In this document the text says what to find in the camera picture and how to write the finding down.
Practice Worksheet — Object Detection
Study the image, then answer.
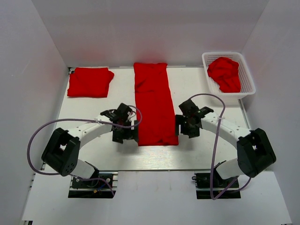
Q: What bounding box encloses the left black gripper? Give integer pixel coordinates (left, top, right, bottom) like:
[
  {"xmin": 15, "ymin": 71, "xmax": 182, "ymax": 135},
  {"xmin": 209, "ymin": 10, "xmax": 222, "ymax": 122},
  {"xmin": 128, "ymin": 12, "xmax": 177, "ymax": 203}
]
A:
[{"xmin": 112, "ymin": 119, "xmax": 139, "ymax": 143}]

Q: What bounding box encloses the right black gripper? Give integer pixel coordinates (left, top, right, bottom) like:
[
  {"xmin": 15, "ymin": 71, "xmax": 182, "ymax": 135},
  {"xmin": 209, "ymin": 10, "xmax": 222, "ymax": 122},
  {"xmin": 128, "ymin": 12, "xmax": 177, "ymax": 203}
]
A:
[{"xmin": 175, "ymin": 114, "xmax": 201, "ymax": 139}]

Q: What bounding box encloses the red t shirt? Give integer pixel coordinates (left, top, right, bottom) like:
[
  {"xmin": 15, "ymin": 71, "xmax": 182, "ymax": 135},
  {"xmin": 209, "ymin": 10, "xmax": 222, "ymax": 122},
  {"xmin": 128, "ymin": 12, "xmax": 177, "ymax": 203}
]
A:
[
  {"xmin": 207, "ymin": 57, "xmax": 241, "ymax": 93},
  {"xmin": 67, "ymin": 67, "xmax": 114, "ymax": 98},
  {"xmin": 134, "ymin": 62, "xmax": 179, "ymax": 146}
]

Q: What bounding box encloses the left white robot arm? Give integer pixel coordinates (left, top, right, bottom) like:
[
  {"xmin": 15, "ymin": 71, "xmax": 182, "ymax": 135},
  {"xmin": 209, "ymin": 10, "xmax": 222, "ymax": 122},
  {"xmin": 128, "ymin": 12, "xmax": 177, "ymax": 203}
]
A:
[{"xmin": 41, "ymin": 103, "xmax": 143, "ymax": 187}]

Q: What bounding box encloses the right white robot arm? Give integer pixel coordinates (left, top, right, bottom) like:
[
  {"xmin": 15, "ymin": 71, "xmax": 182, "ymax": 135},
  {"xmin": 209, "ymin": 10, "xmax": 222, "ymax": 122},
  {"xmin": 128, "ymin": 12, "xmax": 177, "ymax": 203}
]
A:
[{"xmin": 175, "ymin": 99, "xmax": 277, "ymax": 187}]

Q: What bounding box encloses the folded red t shirt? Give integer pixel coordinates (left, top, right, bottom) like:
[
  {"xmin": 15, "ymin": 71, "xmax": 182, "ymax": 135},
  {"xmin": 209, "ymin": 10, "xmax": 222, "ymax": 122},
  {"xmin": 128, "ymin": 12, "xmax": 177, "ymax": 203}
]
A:
[{"xmin": 67, "ymin": 67, "xmax": 114, "ymax": 98}]

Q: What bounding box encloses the red t shirt in basket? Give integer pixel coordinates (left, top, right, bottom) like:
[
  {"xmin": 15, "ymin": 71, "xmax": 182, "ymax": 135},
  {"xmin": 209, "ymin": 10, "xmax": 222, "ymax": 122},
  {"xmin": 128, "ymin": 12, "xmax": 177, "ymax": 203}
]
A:
[{"xmin": 207, "ymin": 57, "xmax": 241, "ymax": 93}]

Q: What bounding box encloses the white plastic basket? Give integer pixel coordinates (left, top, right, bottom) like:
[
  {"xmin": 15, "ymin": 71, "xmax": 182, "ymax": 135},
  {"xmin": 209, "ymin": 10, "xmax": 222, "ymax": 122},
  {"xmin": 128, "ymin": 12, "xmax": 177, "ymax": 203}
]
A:
[{"xmin": 202, "ymin": 52, "xmax": 256, "ymax": 101}]

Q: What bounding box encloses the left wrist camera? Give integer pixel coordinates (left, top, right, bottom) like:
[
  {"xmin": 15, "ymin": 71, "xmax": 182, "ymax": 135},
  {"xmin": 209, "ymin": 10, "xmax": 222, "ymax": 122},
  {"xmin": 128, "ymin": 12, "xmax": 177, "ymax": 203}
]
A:
[{"xmin": 127, "ymin": 111, "xmax": 136, "ymax": 121}]

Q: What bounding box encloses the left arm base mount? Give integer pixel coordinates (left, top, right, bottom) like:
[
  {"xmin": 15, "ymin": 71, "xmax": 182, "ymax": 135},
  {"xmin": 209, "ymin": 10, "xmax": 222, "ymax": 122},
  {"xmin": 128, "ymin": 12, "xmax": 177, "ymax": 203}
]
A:
[{"xmin": 68, "ymin": 172, "xmax": 118, "ymax": 199}]

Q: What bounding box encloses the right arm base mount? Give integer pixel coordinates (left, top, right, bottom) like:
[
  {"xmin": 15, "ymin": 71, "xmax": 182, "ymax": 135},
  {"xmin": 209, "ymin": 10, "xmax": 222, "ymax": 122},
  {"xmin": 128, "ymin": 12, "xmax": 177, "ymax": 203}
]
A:
[{"xmin": 191, "ymin": 172, "xmax": 241, "ymax": 200}]

